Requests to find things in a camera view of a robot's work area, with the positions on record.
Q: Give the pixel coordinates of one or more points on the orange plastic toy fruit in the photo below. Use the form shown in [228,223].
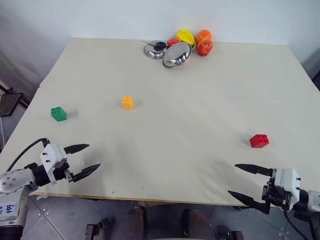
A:
[203,36]

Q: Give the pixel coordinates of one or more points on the dark rounded brown shape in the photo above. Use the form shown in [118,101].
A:
[198,225]
[132,222]

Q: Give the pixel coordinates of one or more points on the yellow plastic toy fruit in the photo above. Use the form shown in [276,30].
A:
[185,36]

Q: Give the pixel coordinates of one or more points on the steel pot lid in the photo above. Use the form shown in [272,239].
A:
[153,50]

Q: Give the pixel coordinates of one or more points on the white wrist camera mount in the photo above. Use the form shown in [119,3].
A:
[287,181]
[51,156]

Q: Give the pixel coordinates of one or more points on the steel bowl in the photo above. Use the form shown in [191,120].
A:
[177,55]

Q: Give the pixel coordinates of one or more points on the green toy block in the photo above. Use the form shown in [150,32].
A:
[58,114]

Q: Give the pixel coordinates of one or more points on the black stand with tray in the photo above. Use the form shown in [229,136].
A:
[8,101]

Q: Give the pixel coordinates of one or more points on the small red plastic toy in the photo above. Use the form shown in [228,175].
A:
[173,42]

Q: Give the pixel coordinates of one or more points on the yellow toy block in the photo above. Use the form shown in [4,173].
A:
[127,102]

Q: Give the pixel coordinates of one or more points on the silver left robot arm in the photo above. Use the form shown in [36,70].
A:
[15,181]

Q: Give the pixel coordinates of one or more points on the red toy block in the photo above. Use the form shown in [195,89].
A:
[259,141]

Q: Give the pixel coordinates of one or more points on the red-orange plastic toy fruit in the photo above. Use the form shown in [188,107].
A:
[204,47]

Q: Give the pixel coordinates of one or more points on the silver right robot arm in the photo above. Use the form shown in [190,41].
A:
[308,202]

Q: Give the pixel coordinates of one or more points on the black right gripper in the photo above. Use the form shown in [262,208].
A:
[275,195]

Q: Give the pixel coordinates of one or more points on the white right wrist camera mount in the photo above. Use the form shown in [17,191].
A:
[287,181]

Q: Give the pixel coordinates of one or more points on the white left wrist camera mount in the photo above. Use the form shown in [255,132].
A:
[51,156]

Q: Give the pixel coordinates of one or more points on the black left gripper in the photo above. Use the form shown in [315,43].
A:
[62,170]

